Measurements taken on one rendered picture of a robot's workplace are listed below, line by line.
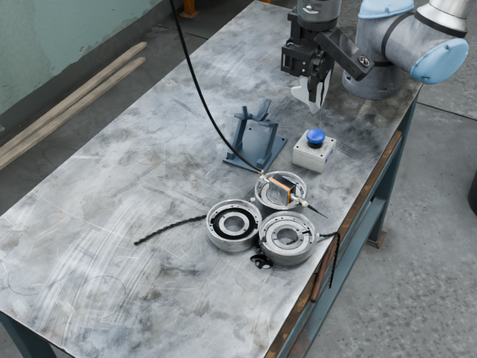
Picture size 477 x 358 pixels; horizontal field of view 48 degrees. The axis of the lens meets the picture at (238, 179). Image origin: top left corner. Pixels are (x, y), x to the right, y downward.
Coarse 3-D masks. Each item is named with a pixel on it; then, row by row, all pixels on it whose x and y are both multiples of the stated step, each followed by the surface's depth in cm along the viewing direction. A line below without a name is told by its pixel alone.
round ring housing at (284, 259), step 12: (276, 216) 101; (288, 216) 102; (300, 216) 101; (264, 228) 100; (276, 228) 100; (288, 228) 100; (312, 228) 99; (276, 240) 98; (300, 240) 98; (312, 240) 98; (264, 252) 97; (276, 252) 94; (300, 252) 94; (288, 264) 97
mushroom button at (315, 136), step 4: (308, 132) 112; (312, 132) 112; (316, 132) 112; (320, 132) 112; (308, 136) 112; (312, 136) 111; (316, 136) 111; (320, 136) 111; (324, 136) 112; (308, 140) 112; (312, 140) 111; (316, 140) 111; (320, 140) 111
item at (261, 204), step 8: (272, 176) 109; (288, 176) 109; (296, 176) 108; (256, 184) 106; (264, 184) 108; (304, 184) 106; (256, 192) 105; (304, 192) 106; (256, 200) 105; (272, 200) 105; (264, 208) 103; (272, 208) 102; (280, 208) 102; (288, 208) 102; (296, 208) 103
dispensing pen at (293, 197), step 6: (258, 174) 106; (264, 174) 106; (276, 174) 104; (264, 180) 106; (282, 180) 103; (288, 180) 103; (288, 186) 102; (294, 186) 102; (294, 192) 103; (294, 198) 102; (300, 198) 101; (300, 204) 101; (306, 204) 101; (324, 216) 99
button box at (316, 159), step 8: (304, 136) 116; (296, 144) 114; (304, 144) 114; (312, 144) 113; (320, 144) 113; (328, 144) 114; (296, 152) 114; (304, 152) 112; (312, 152) 112; (320, 152) 112; (328, 152) 112; (296, 160) 115; (304, 160) 114; (312, 160) 113; (320, 160) 111; (328, 160) 115; (312, 168) 114; (320, 168) 113
